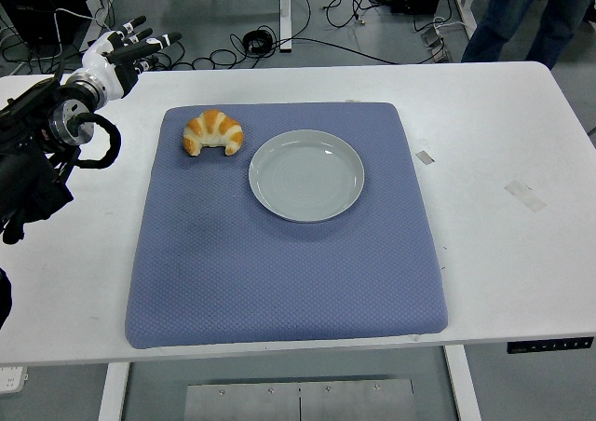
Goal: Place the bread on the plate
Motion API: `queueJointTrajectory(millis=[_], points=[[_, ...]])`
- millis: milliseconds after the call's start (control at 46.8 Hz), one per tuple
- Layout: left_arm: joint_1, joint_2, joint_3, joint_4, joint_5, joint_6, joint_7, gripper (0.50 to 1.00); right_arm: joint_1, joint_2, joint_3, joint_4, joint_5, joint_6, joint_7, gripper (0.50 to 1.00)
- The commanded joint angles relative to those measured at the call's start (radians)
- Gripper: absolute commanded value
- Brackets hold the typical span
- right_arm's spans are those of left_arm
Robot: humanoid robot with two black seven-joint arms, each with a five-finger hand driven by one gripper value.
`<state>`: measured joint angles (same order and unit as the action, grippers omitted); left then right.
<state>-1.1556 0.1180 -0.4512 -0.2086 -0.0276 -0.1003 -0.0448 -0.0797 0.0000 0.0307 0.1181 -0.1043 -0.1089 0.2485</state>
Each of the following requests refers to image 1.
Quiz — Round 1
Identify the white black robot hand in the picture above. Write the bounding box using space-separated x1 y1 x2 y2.
81 15 183 101

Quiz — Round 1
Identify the golden croissant bread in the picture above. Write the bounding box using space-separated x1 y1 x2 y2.
182 109 245 158

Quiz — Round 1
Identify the grey round plate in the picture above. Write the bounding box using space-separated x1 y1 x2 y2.
248 129 365 224

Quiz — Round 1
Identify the grey metal plate with screws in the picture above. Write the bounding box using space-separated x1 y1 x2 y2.
183 378 415 421

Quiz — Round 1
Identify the large black equipment box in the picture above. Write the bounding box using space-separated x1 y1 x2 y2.
0 0 106 48

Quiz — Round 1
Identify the white background desk leg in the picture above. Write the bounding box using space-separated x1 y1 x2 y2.
278 0 293 53

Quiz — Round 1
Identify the black robot body part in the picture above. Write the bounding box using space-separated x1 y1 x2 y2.
0 266 13 330

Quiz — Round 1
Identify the blue quilted mat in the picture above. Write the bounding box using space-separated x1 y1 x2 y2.
124 102 450 350

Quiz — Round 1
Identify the white table leg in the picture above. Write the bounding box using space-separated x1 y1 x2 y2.
442 346 481 421
97 362 130 421

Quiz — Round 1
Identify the white power strip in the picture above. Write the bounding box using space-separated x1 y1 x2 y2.
0 366 28 394

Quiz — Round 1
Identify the grey floor pedal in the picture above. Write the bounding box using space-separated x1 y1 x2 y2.
421 24 454 64

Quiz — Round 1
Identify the large clear tape strip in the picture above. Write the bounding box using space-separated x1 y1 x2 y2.
504 179 548 213

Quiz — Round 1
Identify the black table control panel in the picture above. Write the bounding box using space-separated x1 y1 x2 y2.
506 336 596 355

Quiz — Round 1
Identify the coiled black cable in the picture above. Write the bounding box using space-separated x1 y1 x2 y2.
242 28 276 55

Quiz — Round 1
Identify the long black floor cable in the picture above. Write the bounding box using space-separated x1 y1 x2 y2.
274 36 402 66

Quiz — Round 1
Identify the white background frame bar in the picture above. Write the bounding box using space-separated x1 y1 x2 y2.
446 0 479 38

